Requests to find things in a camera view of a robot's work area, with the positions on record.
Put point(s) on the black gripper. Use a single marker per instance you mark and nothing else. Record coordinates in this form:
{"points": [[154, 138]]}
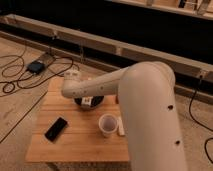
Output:
{"points": [[89, 102]]}

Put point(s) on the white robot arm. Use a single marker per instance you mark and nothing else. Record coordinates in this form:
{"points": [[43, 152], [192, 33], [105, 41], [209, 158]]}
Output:
{"points": [[147, 103]]}

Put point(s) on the black rectangular phone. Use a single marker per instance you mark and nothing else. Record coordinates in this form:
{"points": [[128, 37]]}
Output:
{"points": [[52, 133]]}

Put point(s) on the wooden side table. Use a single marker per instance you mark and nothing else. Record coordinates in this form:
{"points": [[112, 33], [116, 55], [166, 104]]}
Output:
{"points": [[81, 140]]}

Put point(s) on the white sponge block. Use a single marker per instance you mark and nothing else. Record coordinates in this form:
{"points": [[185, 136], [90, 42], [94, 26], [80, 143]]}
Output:
{"points": [[121, 131]]}

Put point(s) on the black power adapter box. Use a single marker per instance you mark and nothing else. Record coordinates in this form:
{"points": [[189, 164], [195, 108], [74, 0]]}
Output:
{"points": [[35, 67]]}

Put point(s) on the long wooden frame rail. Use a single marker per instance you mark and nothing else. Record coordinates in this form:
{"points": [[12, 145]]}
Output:
{"points": [[107, 54]]}

